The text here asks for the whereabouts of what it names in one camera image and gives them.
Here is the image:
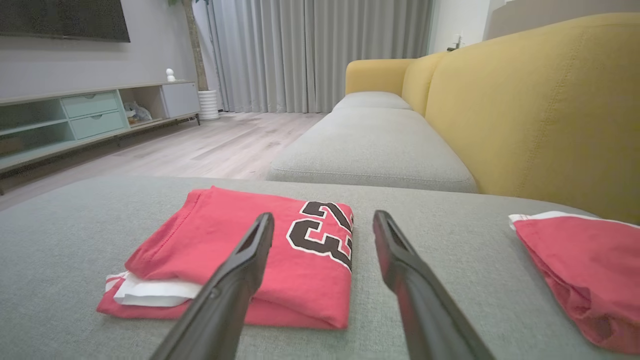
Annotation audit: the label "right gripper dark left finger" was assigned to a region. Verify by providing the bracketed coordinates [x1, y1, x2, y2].
[149, 212, 275, 360]

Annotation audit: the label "red basketball jersey number 23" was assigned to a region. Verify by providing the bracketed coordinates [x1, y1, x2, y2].
[96, 186, 355, 331]

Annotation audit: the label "plastic bag in cabinet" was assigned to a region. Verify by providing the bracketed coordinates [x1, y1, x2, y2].
[123, 101, 153, 126]

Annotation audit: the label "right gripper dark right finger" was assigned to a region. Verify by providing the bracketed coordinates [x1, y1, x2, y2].
[372, 209, 497, 360]

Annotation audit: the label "dark wall television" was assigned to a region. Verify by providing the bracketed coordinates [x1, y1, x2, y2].
[0, 0, 131, 44]

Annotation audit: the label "yellow sofa backrest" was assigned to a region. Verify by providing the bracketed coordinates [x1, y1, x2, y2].
[344, 12, 640, 226]

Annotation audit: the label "red shorts with white waistband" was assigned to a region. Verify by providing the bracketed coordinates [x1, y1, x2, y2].
[508, 210, 640, 356]

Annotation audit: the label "long low tv cabinet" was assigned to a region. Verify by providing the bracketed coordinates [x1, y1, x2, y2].
[0, 80, 202, 196]

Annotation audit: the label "grey pleated curtain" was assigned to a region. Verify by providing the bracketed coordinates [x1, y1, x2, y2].
[192, 0, 435, 114]

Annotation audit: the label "small grey sofa seat cushion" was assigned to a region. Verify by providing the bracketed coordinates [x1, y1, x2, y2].
[332, 90, 414, 113]

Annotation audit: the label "white ribbed plant pot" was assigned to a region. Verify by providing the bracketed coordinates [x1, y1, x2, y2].
[197, 89, 221, 121]

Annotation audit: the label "brown plant trunk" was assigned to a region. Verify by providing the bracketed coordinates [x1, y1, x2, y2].
[167, 0, 211, 92]

